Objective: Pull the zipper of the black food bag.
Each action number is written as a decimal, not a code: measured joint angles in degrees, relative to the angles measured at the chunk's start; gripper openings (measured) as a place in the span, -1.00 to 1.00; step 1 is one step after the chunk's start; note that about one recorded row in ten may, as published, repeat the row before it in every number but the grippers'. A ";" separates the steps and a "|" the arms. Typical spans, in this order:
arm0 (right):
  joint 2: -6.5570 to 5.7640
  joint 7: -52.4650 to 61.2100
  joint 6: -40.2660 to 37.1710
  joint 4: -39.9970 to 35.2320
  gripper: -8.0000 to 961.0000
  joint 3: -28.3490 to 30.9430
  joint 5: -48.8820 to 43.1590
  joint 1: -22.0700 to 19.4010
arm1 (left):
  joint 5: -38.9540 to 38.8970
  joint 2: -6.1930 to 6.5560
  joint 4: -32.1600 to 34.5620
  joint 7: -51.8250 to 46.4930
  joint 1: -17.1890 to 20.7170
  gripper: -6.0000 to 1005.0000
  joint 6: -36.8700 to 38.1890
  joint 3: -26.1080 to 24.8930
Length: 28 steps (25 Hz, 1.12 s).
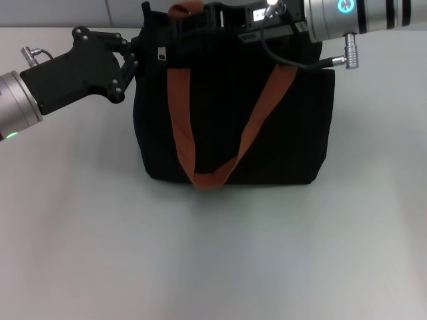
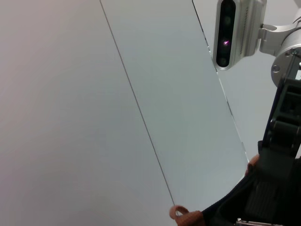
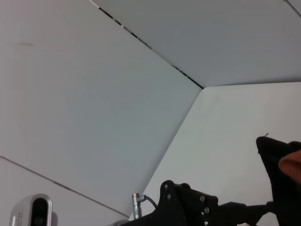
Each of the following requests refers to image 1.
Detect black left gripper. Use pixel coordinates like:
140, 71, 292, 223
19, 26, 145, 116

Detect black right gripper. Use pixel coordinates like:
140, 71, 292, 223
173, 0, 310, 43

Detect black bag with orange handles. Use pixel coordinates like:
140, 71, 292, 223
132, 1, 336, 190

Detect right gripper cable with connector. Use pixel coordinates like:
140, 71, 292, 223
261, 1, 358, 70

